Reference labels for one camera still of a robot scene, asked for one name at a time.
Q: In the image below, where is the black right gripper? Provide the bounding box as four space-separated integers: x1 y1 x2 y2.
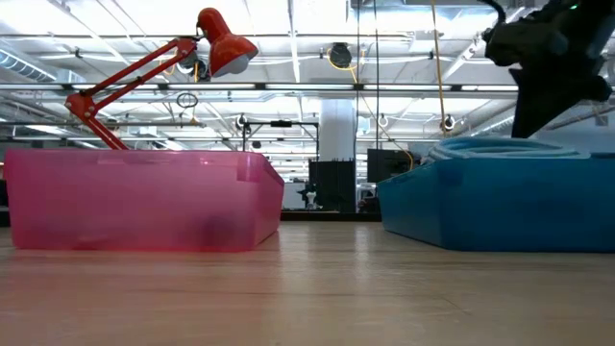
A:
507 0 615 140

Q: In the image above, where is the light blue cable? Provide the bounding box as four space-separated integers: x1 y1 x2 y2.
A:
426 136 593 162

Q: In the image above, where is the blue plastic bin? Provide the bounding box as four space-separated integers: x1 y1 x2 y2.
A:
377 152 615 255

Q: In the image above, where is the black background monitor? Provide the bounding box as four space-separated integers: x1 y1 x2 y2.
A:
367 148 425 185

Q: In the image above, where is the white pillar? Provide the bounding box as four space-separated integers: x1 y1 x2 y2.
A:
319 98 357 162

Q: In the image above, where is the black cabinet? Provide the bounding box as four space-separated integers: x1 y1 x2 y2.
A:
307 160 357 213

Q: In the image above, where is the long ceiling light bar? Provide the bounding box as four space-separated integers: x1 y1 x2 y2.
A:
0 82 615 94

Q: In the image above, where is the potted plant white vase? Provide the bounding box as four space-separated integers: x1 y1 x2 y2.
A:
296 181 319 211

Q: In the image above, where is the black background stand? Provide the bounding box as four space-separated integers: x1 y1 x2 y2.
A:
242 119 321 162

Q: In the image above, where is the red desk lamp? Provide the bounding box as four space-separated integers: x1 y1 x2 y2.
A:
64 7 260 151

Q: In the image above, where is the pink translucent plastic bin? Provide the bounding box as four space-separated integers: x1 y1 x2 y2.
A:
3 148 285 254

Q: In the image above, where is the silver ventilation duct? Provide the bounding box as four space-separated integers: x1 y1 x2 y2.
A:
473 98 615 136

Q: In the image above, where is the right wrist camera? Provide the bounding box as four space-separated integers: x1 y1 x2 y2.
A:
481 18 569 68

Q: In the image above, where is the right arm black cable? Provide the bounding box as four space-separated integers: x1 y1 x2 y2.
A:
477 0 506 26

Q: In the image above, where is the yellow hanging cord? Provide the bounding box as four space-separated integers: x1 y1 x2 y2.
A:
429 0 453 141

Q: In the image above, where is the ceiling cable reel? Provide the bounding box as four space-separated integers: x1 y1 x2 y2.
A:
328 41 354 69

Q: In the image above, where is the black aluminium table frame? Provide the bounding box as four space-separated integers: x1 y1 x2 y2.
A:
281 210 383 223

